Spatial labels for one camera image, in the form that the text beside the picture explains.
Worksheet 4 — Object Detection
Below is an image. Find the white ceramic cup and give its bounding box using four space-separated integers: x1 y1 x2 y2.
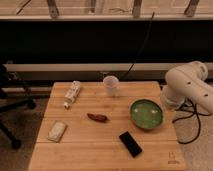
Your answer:
103 75 119 96

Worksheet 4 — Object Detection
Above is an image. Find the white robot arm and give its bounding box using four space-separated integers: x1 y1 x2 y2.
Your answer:
161 61 213 114

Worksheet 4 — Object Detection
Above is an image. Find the green ceramic bowl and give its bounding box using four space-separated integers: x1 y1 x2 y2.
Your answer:
130 99 163 130

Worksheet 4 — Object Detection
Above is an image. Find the white toothpaste tube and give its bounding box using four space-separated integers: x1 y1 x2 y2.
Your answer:
63 81 81 109

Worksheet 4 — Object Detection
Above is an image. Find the red-brown chili pepper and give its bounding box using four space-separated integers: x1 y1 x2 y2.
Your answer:
87 113 108 122

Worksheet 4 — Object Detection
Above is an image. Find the black smartphone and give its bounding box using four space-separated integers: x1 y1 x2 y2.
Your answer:
119 131 142 157

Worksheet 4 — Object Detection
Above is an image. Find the black office chair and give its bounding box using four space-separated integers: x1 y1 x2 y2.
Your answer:
0 64 36 150

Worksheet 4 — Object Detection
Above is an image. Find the black cable on floor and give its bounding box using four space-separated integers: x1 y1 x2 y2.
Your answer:
171 99 213 145

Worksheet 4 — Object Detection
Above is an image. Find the thin black hanging cable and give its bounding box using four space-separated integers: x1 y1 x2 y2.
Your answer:
118 11 156 81

